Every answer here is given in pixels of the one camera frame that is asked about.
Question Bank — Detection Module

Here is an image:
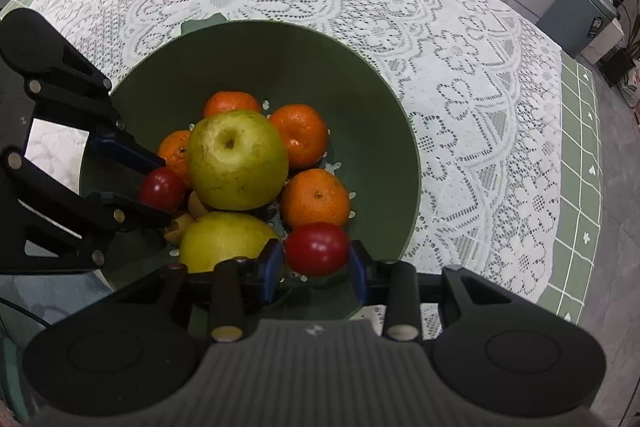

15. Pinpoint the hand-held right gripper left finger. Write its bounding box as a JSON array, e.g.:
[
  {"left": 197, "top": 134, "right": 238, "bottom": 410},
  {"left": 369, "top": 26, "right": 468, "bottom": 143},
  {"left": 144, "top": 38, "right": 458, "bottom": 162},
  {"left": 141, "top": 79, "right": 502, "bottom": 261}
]
[{"left": 115, "top": 238, "right": 284, "bottom": 342}]

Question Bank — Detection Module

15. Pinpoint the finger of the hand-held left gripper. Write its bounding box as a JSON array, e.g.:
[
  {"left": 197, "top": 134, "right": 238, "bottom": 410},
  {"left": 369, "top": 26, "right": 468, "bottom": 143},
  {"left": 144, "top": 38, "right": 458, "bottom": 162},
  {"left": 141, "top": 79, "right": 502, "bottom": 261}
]
[
  {"left": 0, "top": 146, "right": 173, "bottom": 274},
  {"left": 0, "top": 8, "right": 167, "bottom": 175}
]

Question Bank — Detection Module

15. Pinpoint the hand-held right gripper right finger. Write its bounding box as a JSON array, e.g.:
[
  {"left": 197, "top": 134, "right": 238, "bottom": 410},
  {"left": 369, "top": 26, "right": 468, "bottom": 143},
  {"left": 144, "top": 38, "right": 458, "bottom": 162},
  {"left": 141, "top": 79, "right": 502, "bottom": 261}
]
[{"left": 348, "top": 241, "right": 511, "bottom": 342}]

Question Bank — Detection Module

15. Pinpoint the red tomato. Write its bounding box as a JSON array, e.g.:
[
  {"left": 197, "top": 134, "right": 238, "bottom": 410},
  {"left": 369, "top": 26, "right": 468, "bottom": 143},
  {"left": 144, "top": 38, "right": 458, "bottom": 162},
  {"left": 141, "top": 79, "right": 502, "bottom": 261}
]
[
  {"left": 138, "top": 167, "right": 187, "bottom": 212},
  {"left": 284, "top": 222, "right": 351, "bottom": 278}
]

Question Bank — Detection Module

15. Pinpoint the green-yellow apple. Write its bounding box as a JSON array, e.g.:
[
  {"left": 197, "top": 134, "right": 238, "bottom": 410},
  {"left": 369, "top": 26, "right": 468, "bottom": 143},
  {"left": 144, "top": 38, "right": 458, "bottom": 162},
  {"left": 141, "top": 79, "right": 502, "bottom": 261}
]
[
  {"left": 186, "top": 109, "right": 291, "bottom": 212},
  {"left": 178, "top": 212, "right": 281, "bottom": 274}
]

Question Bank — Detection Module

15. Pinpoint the large orange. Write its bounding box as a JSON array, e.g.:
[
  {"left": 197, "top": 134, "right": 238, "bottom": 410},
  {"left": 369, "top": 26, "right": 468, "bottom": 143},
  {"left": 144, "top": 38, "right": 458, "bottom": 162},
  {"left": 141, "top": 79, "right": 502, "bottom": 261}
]
[{"left": 279, "top": 169, "right": 351, "bottom": 230}]

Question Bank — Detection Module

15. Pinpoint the brown kiwi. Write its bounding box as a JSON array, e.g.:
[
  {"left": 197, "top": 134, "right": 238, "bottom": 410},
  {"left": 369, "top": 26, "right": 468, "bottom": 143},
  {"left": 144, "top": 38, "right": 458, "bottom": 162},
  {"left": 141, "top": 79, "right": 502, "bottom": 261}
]
[
  {"left": 165, "top": 213, "right": 195, "bottom": 244},
  {"left": 187, "top": 191, "right": 211, "bottom": 220}
]

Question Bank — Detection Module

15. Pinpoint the dark green colander bowl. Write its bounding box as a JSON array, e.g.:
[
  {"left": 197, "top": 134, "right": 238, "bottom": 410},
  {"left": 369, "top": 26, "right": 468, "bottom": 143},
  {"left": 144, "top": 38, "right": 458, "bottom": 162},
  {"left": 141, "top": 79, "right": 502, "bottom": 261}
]
[{"left": 79, "top": 13, "right": 422, "bottom": 323}]

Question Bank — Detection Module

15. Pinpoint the white lace tablecloth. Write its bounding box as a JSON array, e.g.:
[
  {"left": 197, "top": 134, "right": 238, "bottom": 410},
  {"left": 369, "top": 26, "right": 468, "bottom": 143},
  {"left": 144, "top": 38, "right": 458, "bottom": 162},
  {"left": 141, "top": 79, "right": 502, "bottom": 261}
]
[{"left": 22, "top": 0, "right": 563, "bottom": 340}]

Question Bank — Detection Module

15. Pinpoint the grey trash bin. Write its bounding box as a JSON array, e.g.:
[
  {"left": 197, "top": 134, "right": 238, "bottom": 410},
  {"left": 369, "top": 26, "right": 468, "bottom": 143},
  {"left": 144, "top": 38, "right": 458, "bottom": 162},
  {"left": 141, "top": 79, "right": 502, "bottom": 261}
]
[{"left": 536, "top": 0, "right": 621, "bottom": 58}]

